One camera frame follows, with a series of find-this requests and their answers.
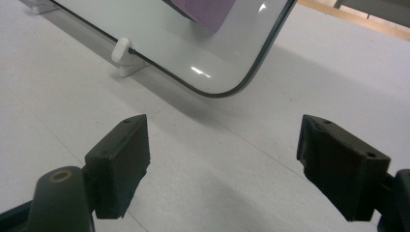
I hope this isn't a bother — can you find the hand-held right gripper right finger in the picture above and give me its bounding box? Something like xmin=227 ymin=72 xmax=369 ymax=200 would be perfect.
xmin=296 ymin=114 xmax=392 ymax=222

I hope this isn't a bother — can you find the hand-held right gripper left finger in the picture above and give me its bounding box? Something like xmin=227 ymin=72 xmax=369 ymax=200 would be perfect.
xmin=84 ymin=114 xmax=151 ymax=220

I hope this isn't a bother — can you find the purple whiteboard eraser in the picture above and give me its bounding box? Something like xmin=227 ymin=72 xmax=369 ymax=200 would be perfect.
xmin=162 ymin=0 xmax=236 ymax=33

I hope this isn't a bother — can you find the white plastic whiteboard foot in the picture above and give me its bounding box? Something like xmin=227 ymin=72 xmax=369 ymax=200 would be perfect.
xmin=110 ymin=37 xmax=151 ymax=78

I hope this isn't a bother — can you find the white whiteboard with black rim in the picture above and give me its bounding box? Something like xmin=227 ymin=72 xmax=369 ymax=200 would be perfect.
xmin=49 ymin=0 xmax=298 ymax=99

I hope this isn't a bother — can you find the wooden table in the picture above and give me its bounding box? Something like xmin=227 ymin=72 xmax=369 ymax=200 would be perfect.
xmin=296 ymin=0 xmax=410 ymax=43

